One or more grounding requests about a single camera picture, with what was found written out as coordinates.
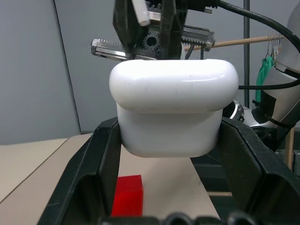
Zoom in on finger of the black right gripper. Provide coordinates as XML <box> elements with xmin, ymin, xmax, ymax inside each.
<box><xmin>160</xmin><ymin>0</ymin><xmax>188</xmax><ymax>60</ymax></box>
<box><xmin>112</xmin><ymin>0</ymin><xmax>144</xmax><ymax>51</ymax></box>

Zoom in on thin black cable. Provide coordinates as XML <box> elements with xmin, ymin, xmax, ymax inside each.
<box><xmin>238</xmin><ymin>78</ymin><xmax>300</xmax><ymax>90</ymax></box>

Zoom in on green garment on hanger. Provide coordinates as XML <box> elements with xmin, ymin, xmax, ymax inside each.
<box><xmin>255</xmin><ymin>57</ymin><xmax>275</xmax><ymax>100</ymax></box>

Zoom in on white earbud charging case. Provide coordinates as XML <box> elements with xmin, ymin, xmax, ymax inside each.
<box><xmin>109</xmin><ymin>59</ymin><xmax>240</xmax><ymax>158</ymax></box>

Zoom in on red block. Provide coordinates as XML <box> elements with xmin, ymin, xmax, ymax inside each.
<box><xmin>111</xmin><ymin>174</ymin><xmax>144</xmax><ymax>217</ymax></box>

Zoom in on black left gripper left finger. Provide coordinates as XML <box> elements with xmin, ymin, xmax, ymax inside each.
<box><xmin>37</xmin><ymin>116</ymin><xmax>122</xmax><ymax>225</ymax></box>

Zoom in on grey metal pole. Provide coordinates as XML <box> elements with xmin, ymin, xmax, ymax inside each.
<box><xmin>243</xmin><ymin>0</ymin><xmax>250</xmax><ymax>107</ymax></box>

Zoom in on wooden hanging rod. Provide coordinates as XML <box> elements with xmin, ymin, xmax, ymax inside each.
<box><xmin>183</xmin><ymin>34</ymin><xmax>286</xmax><ymax>52</ymax></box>

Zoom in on metal wire hangers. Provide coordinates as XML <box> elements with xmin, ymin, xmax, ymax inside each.
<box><xmin>264</xmin><ymin>34</ymin><xmax>286</xmax><ymax>62</ymax></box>

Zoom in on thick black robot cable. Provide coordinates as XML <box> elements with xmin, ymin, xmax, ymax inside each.
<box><xmin>187</xmin><ymin>0</ymin><xmax>300</xmax><ymax>51</ymax></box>

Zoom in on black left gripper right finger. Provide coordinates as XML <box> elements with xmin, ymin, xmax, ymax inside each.
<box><xmin>214</xmin><ymin>116</ymin><xmax>300</xmax><ymax>225</ymax></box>

